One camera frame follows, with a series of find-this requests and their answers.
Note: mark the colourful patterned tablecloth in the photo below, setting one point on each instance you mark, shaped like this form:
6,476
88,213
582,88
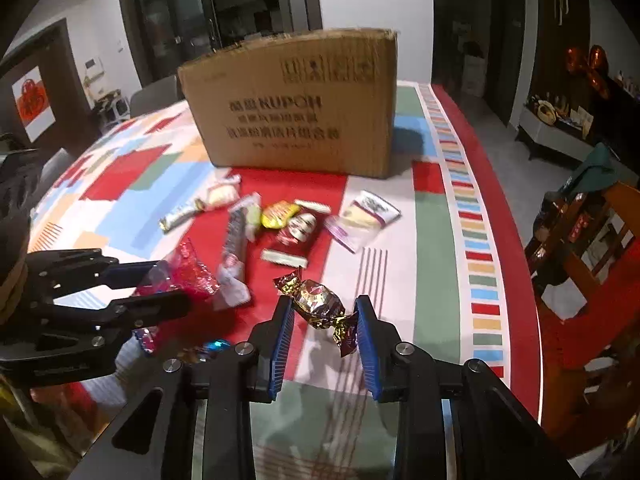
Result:
435,240

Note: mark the green snack packet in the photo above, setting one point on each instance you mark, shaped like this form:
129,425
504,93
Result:
253,217

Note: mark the red chair cushion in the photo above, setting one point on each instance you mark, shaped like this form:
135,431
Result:
590,330

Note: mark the grey white sideboard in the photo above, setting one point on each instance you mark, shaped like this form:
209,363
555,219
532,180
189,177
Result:
547,135

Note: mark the green cloth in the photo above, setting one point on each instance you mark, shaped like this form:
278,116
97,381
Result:
595,170

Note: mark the gold purple foil candy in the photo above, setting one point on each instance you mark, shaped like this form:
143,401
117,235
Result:
317,302

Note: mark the pink purple foil candy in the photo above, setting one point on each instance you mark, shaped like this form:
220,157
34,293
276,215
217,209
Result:
148,338

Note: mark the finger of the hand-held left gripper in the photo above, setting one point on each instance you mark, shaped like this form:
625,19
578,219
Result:
132,274
150,307

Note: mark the pink snack packet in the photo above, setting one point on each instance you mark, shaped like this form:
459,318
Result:
192,272

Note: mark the orange balloon dog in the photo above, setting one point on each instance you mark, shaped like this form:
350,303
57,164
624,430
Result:
592,67

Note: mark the white green stick packet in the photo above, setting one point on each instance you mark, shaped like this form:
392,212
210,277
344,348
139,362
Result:
285,257

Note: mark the clear purple-edged snack packet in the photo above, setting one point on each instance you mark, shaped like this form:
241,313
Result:
362,217

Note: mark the white crumpled snack wrapper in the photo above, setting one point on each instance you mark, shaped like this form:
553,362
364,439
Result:
232,290

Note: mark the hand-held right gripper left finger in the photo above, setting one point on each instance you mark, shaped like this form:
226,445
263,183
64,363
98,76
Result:
281,347

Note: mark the white plastic stool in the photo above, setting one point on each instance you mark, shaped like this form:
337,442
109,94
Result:
114,109

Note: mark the blue foil candy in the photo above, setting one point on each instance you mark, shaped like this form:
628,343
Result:
216,346

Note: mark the red and white door poster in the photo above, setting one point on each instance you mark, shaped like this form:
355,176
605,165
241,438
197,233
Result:
32,102

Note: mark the dark long snack bar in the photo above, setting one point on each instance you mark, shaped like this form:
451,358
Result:
235,237

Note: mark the grey chair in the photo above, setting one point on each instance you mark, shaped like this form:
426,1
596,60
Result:
55,170
152,96

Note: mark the brown cardboard box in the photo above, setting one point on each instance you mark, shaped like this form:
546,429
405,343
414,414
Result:
295,110

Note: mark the yellow snack packet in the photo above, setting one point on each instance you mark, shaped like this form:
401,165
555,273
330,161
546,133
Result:
277,214

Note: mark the red snack packet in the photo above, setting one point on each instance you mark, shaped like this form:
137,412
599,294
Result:
300,229

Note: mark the silver white snack bar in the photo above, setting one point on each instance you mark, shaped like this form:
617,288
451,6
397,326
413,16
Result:
180,215

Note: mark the white bun packet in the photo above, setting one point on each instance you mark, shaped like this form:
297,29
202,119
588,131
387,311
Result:
221,194

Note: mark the small white stick packet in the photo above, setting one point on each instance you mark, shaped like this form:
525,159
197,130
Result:
312,205

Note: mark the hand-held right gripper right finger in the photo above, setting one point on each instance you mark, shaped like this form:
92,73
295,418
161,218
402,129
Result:
367,352

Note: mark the wooden chair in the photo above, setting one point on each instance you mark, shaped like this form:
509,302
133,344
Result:
612,240

